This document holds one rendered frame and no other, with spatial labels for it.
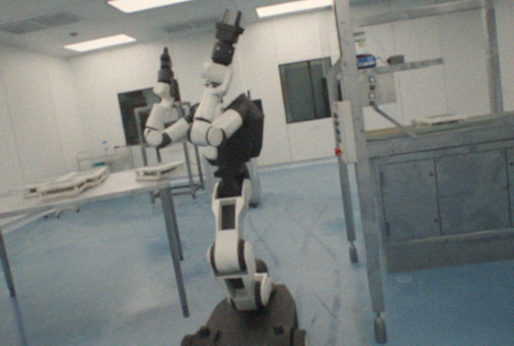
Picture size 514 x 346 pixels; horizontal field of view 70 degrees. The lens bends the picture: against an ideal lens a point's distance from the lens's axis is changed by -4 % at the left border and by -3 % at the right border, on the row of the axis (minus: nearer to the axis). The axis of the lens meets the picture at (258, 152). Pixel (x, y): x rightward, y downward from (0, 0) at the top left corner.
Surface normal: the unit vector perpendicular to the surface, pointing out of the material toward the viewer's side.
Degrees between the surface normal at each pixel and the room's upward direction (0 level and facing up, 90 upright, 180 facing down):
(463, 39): 90
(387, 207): 90
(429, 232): 90
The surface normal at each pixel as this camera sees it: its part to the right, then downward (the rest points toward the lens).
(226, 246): -0.22, -0.64
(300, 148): -0.10, 0.12
